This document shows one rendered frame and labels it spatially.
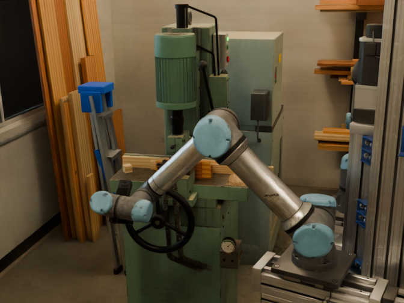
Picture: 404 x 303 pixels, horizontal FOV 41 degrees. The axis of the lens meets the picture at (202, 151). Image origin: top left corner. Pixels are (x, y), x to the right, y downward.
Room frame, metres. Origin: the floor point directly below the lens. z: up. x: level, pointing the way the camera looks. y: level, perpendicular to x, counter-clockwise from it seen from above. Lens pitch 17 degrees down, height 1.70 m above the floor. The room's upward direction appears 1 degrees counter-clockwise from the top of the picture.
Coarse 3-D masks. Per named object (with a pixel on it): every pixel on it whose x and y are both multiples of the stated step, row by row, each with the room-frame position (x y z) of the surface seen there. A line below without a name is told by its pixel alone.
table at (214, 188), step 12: (132, 168) 2.32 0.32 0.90; (144, 168) 2.32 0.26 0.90; (132, 180) 2.16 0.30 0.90; (144, 180) 2.16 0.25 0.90; (204, 180) 2.15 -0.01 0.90; (216, 180) 2.15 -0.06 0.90; (132, 192) 2.16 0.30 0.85; (192, 192) 2.09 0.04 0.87; (204, 192) 2.09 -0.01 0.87; (216, 192) 2.08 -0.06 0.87; (228, 192) 2.07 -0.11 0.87; (240, 192) 2.06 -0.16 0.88; (168, 204) 2.03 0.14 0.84; (180, 204) 2.02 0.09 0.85; (192, 204) 2.01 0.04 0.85
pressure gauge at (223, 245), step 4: (224, 240) 2.01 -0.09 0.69; (228, 240) 2.01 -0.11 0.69; (232, 240) 2.01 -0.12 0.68; (224, 244) 2.01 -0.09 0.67; (228, 244) 2.01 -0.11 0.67; (232, 244) 2.01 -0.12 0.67; (224, 248) 2.01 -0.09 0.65; (228, 248) 2.01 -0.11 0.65; (232, 248) 2.01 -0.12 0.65; (228, 252) 2.01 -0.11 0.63
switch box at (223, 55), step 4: (220, 32) 2.60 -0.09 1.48; (224, 32) 2.60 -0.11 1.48; (212, 36) 2.53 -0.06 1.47; (220, 36) 2.52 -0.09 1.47; (224, 36) 2.52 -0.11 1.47; (212, 40) 2.53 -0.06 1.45; (220, 40) 2.52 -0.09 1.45; (224, 40) 2.52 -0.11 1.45; (212, 44) 2.53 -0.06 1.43; (220, 44) 2.52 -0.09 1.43; (224, 44) 2.52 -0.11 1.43; (212, 48) 2.53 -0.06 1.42; (220, 48) 2.52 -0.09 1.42; (224, 48) 2.52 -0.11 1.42; (220, 52) 2.52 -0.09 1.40; (224, 52) 2.52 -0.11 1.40; (216, 56) 2.52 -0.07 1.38; (220, 56) 2.52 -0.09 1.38; (224, 56) 2.52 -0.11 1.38; (216, 60) 2.52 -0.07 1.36; (220, 60) 2.52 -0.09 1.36; (224, 60) 2.52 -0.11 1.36; (216, 64) 2.52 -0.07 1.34; (220, 64) 2.52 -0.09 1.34; (224, 64) 2.52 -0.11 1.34; (216, 68) 2.52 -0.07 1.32; (220, 68) 2.52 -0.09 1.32; (224, 68) 2.52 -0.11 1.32
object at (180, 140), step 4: (184, 132) 2.31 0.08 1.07; (188, 132) 2.34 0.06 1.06; (168, 136) 2.25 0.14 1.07; (172, 136) 2.25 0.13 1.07; (176, 136) 2.24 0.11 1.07; (180, 136) 2.24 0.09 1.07; (184, 136) 2.26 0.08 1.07; (168, 140) 2.24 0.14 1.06; (172, 140) 2.24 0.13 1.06; (176, 140) 2.23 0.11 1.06; (180, 140) 2.23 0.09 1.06; (184, 140) 2.24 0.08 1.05; (188, 140) 2.34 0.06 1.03; (168, 144) 2.24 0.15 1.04; (172, 144) 2.24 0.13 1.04; (176, 144) 2.23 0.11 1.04; (180, 144) 2.23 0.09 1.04; (184, 144) 2.25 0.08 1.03; (168, 148) 2.24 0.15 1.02; (176, 148) 2.23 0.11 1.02
